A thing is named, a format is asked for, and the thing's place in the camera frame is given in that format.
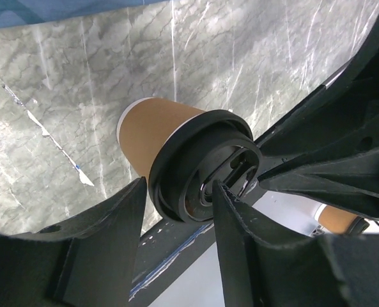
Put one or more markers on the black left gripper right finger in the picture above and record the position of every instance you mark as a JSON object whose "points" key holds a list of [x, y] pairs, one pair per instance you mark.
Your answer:
{"points": [[263, 263]]}

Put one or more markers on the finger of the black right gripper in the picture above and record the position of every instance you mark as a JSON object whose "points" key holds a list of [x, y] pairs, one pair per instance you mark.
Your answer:
{"points": [[331, 111], [348, 183]]}

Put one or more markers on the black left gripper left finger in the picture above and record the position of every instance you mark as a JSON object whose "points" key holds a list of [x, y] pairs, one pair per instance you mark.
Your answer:
{"points": [[86, 260]]}

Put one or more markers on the black plastic cup lid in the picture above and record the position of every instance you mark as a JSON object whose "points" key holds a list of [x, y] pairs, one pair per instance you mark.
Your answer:
{"points": [[215, 145]]}

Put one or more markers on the brown paper coffee cup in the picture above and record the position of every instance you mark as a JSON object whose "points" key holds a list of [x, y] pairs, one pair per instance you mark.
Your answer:
{"points": [[144, 127]]}

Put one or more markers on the background lidded paper cup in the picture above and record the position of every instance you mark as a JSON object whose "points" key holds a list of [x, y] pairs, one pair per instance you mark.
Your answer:
{"points": [[337, 221]]}

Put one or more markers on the blue letter placemat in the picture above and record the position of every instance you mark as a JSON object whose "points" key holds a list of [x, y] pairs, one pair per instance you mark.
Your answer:
{"points": [[28, 12]]}

